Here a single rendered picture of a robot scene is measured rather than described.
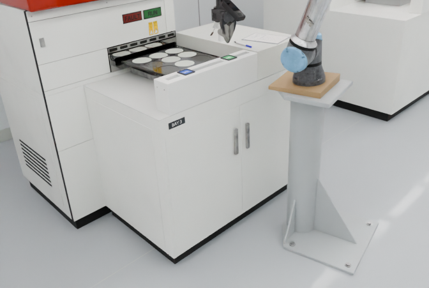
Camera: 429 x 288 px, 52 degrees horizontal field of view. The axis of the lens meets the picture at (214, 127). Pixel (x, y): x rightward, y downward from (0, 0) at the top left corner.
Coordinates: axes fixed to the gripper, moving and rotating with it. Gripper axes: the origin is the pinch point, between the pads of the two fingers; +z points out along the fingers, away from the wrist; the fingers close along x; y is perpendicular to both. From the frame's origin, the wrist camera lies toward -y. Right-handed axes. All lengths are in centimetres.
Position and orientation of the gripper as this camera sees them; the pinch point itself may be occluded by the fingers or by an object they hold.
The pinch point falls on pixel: (228, 40)
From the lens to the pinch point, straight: 203.1
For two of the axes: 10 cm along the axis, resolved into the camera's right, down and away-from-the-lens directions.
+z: 0.4, 9.0, 4.4
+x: -7.2, 3.3, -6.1
